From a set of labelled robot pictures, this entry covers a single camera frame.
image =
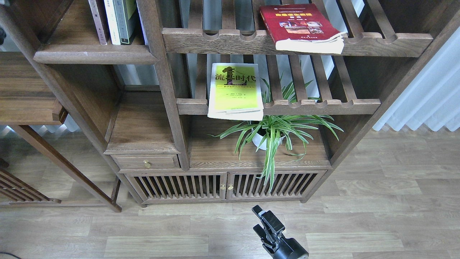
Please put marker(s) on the grey green upright book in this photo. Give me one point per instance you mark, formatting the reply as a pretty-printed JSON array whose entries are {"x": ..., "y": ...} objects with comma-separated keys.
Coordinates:
[{"x": 127, "y": 19}]

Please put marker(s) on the slatted cabinet door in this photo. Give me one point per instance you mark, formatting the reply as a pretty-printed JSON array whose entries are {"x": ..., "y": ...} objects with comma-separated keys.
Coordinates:
[
  {"x": 288, "y": 185},
  {"x": 155, "y": 188}
]

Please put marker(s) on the wooden slatted rack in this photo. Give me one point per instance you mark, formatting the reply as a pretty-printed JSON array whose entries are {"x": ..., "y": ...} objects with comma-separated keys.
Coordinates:
[{"x": 20, "y": 192}]

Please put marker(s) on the dark wooden bookshelf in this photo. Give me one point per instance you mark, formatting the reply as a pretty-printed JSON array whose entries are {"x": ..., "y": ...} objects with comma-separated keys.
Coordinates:
[{"x": 150, "y": 97}]

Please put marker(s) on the brass drawer knob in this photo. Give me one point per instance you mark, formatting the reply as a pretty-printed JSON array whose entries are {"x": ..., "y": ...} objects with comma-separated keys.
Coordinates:
[{"x": 147, "y": 164}]

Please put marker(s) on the wooden side table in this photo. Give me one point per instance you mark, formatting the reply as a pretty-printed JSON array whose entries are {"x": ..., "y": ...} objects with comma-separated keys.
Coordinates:
[{"x": 26, "y": 101}]

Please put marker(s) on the green spider plant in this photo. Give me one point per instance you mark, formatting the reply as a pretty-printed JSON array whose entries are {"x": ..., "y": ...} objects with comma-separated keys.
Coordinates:
[{"x": 280, "y": 126}]

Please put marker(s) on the white plant pot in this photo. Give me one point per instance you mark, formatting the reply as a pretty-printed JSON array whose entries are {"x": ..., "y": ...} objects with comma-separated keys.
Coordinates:
[{"x": 260, "y": 139}]

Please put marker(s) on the red book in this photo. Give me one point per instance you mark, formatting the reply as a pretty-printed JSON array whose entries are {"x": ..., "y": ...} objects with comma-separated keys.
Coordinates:
[{"x": 301, "y": 28}]

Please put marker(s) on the maroon book white characters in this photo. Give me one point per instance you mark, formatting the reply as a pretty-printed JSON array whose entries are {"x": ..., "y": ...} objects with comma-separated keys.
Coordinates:
[{"x": 97, "y": 8}]

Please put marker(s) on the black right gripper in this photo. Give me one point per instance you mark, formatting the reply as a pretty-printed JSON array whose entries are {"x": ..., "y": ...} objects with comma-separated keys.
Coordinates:
[{"x": 272, "y": 239}]

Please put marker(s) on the white upright book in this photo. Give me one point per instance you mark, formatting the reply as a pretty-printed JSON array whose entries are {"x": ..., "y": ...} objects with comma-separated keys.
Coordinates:
[{"x": 112, "y": 22}]

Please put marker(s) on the left slatted cabinet door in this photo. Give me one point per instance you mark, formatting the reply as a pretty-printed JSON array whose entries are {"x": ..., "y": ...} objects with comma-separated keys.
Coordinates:
[{"x": 155, "y": 188}]

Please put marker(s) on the yellow green book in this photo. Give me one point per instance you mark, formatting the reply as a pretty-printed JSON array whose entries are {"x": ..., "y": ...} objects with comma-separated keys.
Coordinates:
[{"x": 235, "y": 92}]

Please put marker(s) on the small wooden drawer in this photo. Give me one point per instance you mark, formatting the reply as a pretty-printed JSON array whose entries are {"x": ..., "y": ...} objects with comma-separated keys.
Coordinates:
[{"x": 158, "y": 161}]

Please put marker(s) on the right slatted cabinet door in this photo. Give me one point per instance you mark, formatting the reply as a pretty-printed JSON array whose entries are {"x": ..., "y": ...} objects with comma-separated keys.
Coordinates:
[{"x": 288, "y": 185}]

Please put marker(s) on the white curtain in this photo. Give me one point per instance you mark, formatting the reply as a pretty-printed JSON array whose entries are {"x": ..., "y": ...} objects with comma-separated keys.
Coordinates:
[{"x": 432, "y": 99}]

